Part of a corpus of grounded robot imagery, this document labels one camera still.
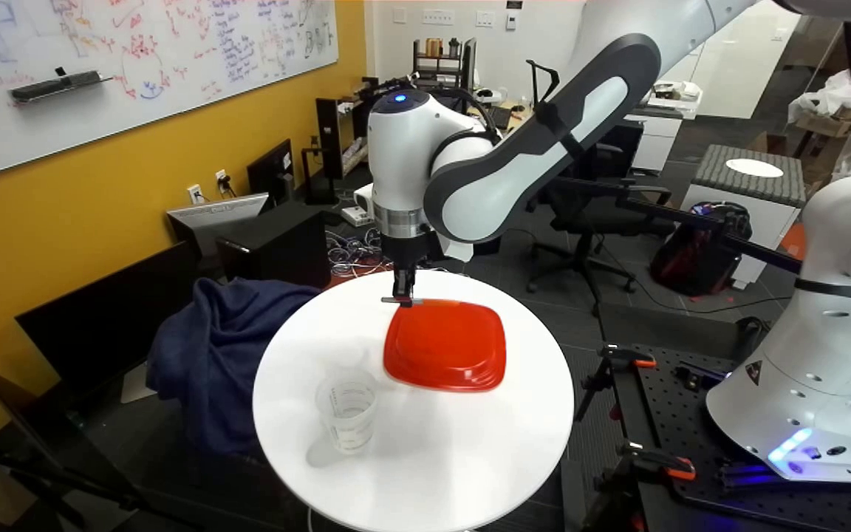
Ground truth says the white flat tray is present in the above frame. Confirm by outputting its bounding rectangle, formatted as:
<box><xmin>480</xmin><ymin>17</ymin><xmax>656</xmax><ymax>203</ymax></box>
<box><xmin>166</xmin><ymin>190</ymin><xmax>273</xmax><ymax>259</ymax></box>

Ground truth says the wall whiteboard with writing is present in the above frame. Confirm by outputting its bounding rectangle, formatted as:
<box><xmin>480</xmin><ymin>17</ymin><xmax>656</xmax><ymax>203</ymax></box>
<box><xmin>0</xmin><ymin>0</ymin><xmax>343</xmax><ymax>192</ymax></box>

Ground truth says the tangled cable bundle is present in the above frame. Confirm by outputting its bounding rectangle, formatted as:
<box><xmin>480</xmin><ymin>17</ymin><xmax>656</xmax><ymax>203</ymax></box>
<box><xmin>324</xmin><ymin>218</ymin><xmax>399</xmax><ymax>291</ymax></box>

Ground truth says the cardboard box with plastic wrap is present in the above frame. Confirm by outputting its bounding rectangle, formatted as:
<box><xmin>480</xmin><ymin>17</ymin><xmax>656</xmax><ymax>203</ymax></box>
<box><xmin>786</xmin><ymin>64</ymin><xmax>851</xmax><ymax>192</ymax></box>

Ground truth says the black box case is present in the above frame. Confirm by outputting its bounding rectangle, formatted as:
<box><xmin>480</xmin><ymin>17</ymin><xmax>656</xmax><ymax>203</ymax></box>
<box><xmin>211</xmin><ymin>199</ymin><xmax>334</xmax><ymax>293</ymax></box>

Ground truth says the white box with grey mat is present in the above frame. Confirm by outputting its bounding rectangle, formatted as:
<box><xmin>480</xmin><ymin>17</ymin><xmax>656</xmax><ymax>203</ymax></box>
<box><xmin>678</xmin><ymin>143</ymin><xmax>810</xmax><ymax>293</ymax></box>

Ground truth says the clear plastic cup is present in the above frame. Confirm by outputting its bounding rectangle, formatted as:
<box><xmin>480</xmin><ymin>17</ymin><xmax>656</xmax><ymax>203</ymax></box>
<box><xmin>310</xmin><ymin>363</ymin><xmax>380</xmax><ymax>459</ymax></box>

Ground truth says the orange handled black clamp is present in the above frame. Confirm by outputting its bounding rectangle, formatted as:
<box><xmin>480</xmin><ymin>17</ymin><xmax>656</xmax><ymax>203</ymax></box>
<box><xmin>594</xmin><ymin>339</ymin><xmax>662</xmax><ymax>378</ymax></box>
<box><xmin>618</xmin><ymin>437</ymin><xmax>699</xmax><ymax>489</ymax></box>

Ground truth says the navy blue blanket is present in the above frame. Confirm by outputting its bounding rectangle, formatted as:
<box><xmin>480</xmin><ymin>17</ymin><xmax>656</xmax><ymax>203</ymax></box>
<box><xmin>142</xmin><ymin>276</ymin><xmax>321</xmax><ymax>468</ymax></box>

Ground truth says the black office chair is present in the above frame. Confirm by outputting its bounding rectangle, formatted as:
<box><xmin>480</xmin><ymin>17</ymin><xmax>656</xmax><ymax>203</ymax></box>
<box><xmin>520</xmin><ymin>57</ymin><xmax>656</xmax><ymax>298</ymax></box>

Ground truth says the black monitor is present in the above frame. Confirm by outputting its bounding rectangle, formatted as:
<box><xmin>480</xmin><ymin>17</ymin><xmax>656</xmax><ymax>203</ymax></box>
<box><xmin>244</xmin><ymin>135</ymin><xmax>297</xmax><ymax>208</ymax></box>

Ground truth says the white cabinet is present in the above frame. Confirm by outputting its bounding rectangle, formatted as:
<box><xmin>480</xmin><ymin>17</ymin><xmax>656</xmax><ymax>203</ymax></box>
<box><xmin>628</xmin><ymin>110</ymin><xmax>686</xmax><ymax>178</ymax></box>

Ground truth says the black perforated breadboard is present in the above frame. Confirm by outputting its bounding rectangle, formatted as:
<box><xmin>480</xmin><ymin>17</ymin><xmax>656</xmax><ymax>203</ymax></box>
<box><xmin>607</xmin><ymin>347</ymin><xmax>851</xmax><ymax>532</ymax></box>

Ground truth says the black shelf with bottles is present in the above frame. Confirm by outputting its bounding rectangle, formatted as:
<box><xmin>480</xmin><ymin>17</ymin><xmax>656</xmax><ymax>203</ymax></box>
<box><xmin>406</xmin><ymin>36</ymin><xmax>479</xmax><ymax>101</ymax></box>

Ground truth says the black folding chair frame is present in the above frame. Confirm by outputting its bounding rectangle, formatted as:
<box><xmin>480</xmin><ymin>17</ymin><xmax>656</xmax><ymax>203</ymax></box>
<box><xmin>0</xmin><ymin>361</ymin><xmax>157</xmax><ymax>532</ymax></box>

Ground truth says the tall black computer case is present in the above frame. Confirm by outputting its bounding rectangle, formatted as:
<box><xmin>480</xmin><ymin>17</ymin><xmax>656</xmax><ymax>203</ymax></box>
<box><xmin>312</xmin><ymin>94</ymin><xmax>350</xmax><ymax>184</ymax></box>

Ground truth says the red square plate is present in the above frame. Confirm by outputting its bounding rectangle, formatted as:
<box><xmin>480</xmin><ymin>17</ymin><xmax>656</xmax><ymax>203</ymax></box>
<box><xmin>380</xmin><ymin>298</ymin><xmax>511</xmax><ymax>397</ymax></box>

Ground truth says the large black flat panel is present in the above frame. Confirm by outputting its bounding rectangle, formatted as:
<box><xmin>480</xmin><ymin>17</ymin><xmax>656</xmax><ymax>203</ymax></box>
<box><xmin>13</xmin><ymin>239</ymin><xmax>204</xmax><ymax>419</ymax></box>

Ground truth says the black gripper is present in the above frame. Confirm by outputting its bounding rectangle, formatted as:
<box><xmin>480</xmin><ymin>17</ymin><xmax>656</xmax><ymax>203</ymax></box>
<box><xmin>387</xmin><ymin>234</ymin><xmax>424</xmax><ymax>304</ymax></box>

